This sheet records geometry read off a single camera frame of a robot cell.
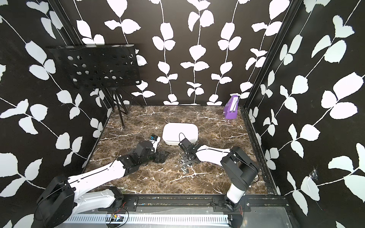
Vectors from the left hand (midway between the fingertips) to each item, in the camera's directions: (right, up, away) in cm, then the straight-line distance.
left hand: (165, 150), depth 83 cm
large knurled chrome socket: (+12, -13, +3) cm, 18 cm away
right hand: (+14, -6, +9) cm, 17 cm away
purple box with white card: (+47, +27, +24) cm, 59 cm away
